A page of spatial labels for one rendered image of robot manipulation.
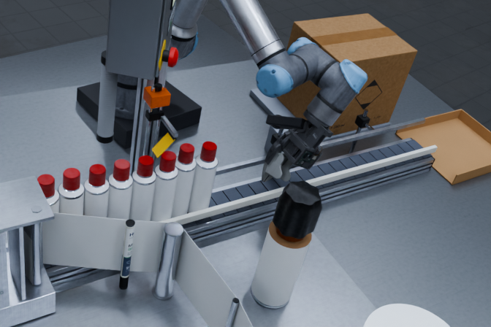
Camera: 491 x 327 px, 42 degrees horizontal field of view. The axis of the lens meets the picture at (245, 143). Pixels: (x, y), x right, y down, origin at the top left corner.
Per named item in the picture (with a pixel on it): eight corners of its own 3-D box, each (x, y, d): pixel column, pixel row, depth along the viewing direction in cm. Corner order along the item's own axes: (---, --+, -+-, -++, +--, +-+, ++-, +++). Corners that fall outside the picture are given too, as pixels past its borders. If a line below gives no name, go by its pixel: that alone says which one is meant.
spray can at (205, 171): (193, 221, 150) (205, 155, 138) (182, 207, 153) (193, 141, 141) (211, 214, 153) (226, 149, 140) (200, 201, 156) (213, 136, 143)
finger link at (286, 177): (273, 193, 157) (295, 164, 154) (260, 177, 160) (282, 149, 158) (280, 195, 159) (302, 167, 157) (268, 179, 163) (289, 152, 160)
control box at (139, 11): (104, 71, 119) (110, -23, 108) (123, 31, 133) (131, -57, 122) (157, 82, 120) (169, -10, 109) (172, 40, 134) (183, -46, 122)
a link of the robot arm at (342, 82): (346, 57, 154) (374, 78, 152) (319, 93, 157) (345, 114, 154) (338, 53, 147) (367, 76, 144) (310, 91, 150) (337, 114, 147)
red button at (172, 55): (161, 51, 118) (177, 54, 118) (164, 41, 121) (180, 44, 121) (159, 68, 120) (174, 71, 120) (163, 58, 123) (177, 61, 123)
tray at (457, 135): (451, 185, 189) (457, 175, 187) (394, 133, 205) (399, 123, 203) (514, 164, 204) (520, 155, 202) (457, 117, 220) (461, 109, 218)
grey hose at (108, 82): (99, 144, 135) (105, 60, 123) (93, 134, 137) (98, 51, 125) (115, 141, 137) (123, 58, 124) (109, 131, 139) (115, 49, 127)
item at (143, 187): (131, 239, 142) (139, 170, 130) (123, 222, 145) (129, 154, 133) (153, 233, 145) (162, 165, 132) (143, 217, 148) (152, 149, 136)
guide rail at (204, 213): (87, 251, 135) (88, 245, 134) (85, 247, 136) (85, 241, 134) (435, 152, 189) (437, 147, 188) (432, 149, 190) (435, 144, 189)
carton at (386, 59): (316, 139, 191) (341, 63, 175) (274, 95, 206) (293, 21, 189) (389, 122, 206) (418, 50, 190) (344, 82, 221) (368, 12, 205)
